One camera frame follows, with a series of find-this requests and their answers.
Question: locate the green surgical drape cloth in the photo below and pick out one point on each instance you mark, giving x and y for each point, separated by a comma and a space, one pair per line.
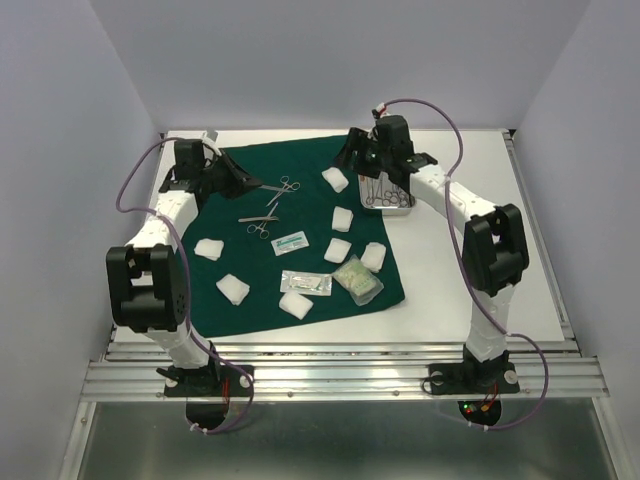
237, 249

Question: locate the aluminium frame rail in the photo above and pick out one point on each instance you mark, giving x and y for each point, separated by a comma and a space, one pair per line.
296, 372

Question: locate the clear suture packet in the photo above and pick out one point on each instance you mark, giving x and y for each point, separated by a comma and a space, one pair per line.
306, 283

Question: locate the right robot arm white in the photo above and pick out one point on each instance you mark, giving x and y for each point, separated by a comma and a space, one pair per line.
489, 243

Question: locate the steel tweezers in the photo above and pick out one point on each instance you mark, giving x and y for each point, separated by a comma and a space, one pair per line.
266, 217

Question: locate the white gauze pad top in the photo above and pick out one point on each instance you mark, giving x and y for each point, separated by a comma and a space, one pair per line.
336, 179

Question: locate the white gauze pad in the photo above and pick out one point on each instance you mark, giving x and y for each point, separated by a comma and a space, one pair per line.
336, 179
337, 250
209, 248
373, 256
233, 289
342, 219
295, 304

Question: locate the clear bag of swabs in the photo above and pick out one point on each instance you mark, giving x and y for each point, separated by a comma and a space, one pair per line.
361, 284

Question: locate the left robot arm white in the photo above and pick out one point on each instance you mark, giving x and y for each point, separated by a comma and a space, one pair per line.
148, 277

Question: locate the white gauze pad upper right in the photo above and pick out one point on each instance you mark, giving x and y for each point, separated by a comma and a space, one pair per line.
342, 219

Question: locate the steel hemostat forceps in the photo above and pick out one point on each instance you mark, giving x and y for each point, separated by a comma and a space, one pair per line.
286, 186
260, 229

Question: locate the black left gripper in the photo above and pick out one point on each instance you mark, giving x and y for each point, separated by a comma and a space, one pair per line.
240, 180

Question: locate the white gauze pad middle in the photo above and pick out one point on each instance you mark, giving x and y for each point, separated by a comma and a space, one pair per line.
337, 250

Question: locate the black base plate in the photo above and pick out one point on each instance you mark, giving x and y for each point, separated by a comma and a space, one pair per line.
207, 382
468, 378

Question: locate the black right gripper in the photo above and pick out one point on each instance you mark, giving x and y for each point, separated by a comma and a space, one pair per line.
357, 140

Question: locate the white blue-striped packet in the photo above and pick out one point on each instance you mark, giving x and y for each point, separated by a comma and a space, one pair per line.
290, 243

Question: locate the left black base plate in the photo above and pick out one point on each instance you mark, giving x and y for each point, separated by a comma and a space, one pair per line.
207, 382

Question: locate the stainless steel tray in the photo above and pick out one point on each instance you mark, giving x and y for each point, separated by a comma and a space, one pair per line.
371, 190

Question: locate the white gauze pad bottom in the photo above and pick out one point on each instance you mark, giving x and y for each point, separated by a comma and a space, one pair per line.
295, 304

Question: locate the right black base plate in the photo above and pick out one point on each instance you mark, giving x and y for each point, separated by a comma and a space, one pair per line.
468, 378

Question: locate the white gauze pad lower left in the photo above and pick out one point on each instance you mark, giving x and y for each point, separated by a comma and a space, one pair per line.
233, 289

